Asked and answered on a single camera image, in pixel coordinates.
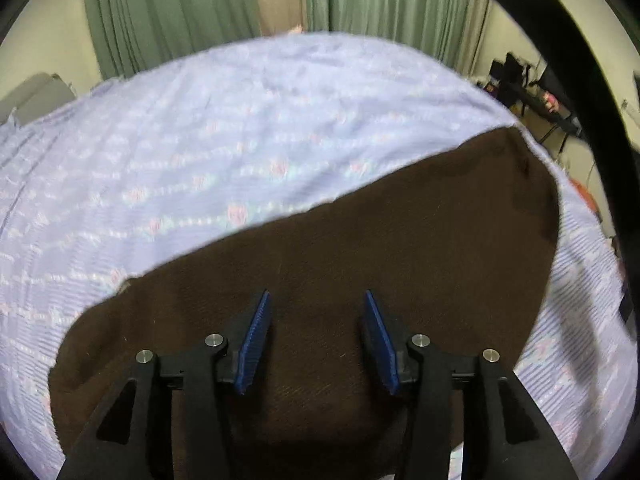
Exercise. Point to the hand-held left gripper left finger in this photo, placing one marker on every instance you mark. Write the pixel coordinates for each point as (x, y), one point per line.
(255, 340)

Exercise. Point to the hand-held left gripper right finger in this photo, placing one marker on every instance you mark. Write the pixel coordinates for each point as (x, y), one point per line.
(381, 340)

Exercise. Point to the dark brown pants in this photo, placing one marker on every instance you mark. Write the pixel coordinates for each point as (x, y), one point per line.
(350, 270)

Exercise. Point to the lavender patterned bed sheet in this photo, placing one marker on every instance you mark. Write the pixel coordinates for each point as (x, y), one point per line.
(210, 150)

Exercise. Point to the black desk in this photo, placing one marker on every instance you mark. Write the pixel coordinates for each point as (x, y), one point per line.
(542, 110)

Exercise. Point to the black office chair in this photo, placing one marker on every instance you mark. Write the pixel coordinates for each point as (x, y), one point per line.
(510, 71)

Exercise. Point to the grey pillow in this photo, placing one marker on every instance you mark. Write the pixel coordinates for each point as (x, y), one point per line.
(32, 97)

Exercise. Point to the green curtain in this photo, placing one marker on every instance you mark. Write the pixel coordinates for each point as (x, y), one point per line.
(395, 5)
(170, 10)

